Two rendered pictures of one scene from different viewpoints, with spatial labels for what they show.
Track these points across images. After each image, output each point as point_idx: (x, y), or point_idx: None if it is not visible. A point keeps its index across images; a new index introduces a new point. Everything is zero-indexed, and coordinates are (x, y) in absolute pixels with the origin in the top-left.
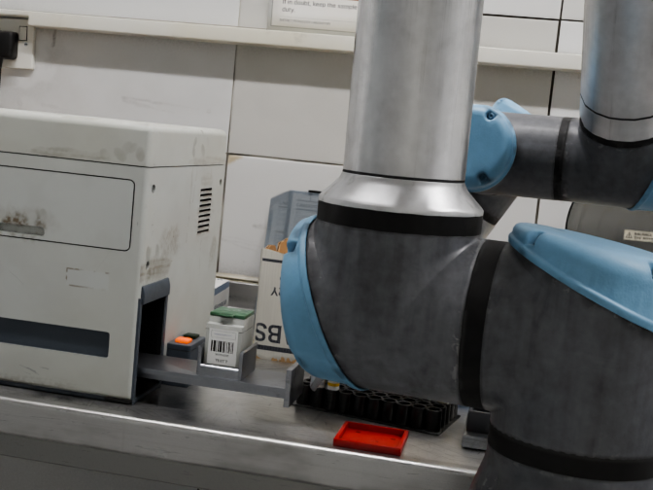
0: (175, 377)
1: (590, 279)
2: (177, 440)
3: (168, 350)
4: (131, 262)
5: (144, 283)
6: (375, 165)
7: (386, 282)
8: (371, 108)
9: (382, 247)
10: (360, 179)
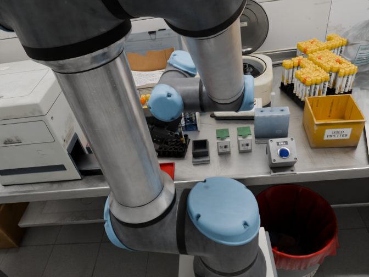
0: (92, 169)
1: (221, 238)
2: (101, 192)
3: (87, 149)
4: (58, 144)
5: (66, 147)
6: (124, 203)
7: (145, 238)
8: (113, 187)
9: (139, 231)
10: (121, 206)
